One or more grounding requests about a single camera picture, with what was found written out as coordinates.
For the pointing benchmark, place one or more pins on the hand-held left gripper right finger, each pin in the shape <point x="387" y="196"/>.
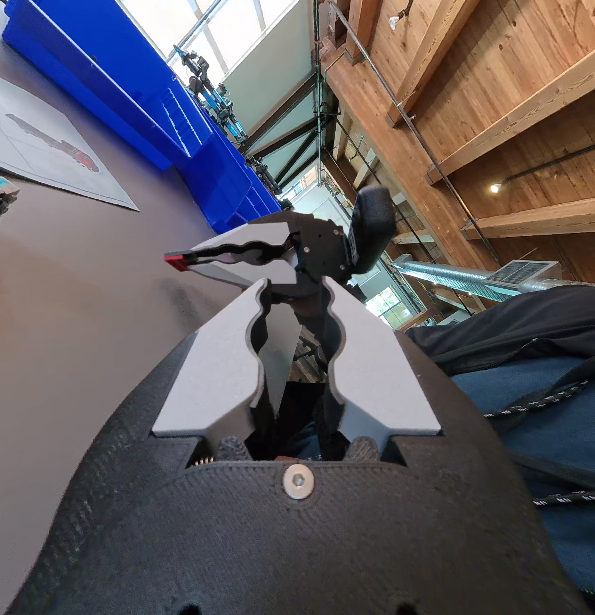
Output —
<point x="383" y="384"/>

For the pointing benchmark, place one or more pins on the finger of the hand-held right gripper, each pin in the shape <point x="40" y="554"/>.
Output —
<point x="249" y="235"/>
<point x="249" y="274"/>

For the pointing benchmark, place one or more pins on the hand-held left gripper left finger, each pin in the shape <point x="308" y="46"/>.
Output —
<point x="211" y="384"/>

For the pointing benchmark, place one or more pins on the red brick plate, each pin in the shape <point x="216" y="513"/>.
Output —
<point x="175" y="264"/>

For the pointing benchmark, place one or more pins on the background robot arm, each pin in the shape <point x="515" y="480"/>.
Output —
<point x="266" y="177"/>
<point x="206" y="86"/>

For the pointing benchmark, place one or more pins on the person's right forearm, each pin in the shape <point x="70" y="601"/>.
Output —
<point x="494" y="326"/>

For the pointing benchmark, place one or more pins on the grey desk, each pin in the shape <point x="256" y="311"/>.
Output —
<point x="86" y="312"/>

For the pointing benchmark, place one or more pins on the blue plastic storage bin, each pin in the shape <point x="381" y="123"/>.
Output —
<point x="86" y="48"/>
<point x="220" y="182"/>

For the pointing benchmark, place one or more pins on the blue sweatshirt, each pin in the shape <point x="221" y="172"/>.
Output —
<point x="566" y="432"/>

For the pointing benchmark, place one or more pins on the open instruction booklet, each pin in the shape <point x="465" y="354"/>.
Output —
<point x="47" y="153"/>

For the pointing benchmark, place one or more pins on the silver air duct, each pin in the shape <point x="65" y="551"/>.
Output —
<point x="446" y="276"/>

